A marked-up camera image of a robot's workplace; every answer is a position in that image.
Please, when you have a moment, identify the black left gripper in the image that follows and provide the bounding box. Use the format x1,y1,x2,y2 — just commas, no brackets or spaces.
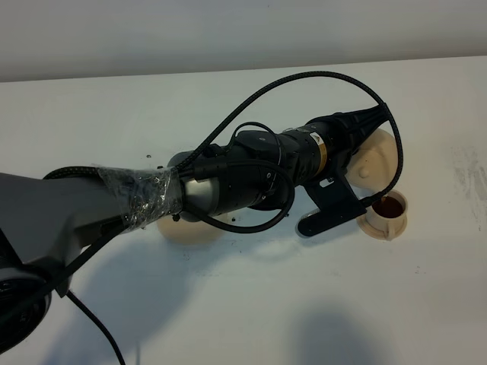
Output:
228,106,389,187

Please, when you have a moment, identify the beige teapot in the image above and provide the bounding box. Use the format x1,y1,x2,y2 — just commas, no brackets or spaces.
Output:
345,129,398,193

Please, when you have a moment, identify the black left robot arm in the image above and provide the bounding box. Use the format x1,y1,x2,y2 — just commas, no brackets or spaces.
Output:
1,105,391,351

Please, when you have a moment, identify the beige teapot saucer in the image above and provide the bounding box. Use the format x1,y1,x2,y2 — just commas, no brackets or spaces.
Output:
157,217,224,245

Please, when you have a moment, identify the near beige teacup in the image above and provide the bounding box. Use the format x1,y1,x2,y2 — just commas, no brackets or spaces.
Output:
366,190,408,218

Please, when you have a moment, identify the near beige cup saucer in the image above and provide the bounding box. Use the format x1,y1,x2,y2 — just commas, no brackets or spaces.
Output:
357,214,407,241

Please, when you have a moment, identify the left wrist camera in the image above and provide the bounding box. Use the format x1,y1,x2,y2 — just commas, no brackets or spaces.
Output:
297,172,367,237

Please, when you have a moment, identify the black left camera cable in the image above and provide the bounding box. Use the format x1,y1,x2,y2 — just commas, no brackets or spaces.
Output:
41,71,404,365

